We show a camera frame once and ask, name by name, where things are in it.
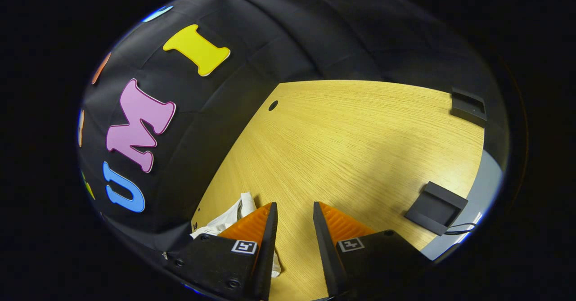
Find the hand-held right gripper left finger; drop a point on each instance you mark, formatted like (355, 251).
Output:
(267, 251)

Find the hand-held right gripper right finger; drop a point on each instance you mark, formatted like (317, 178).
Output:
(326, 251)

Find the white jeans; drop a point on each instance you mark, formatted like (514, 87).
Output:
(234, 215)

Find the black holder block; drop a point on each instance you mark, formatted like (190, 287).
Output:
(434, 208)
(468, 110)

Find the black backdrop cloth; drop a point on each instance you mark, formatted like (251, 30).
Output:
(225, 112)

